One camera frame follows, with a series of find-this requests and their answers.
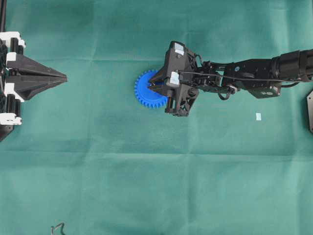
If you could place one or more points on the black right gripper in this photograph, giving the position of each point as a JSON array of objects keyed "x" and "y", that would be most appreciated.
[{"x": 178, "y": 69}]

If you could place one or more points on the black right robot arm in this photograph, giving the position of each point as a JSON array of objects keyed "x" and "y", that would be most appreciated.
[{"x": 262, "y": 78}]

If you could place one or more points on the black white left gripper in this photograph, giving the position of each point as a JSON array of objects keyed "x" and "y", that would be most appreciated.
[{"x": 17, "y": 90}]

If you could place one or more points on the green table cloth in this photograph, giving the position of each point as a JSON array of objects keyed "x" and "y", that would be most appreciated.
[{"x": 88, "y": 154}]

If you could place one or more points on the small white tape piece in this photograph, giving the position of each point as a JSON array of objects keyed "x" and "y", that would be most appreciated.
[{"x": 258, "y": 116}]

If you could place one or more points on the blue plastic gear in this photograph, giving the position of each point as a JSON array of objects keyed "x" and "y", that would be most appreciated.
[{"x": 144, "y": 96}]

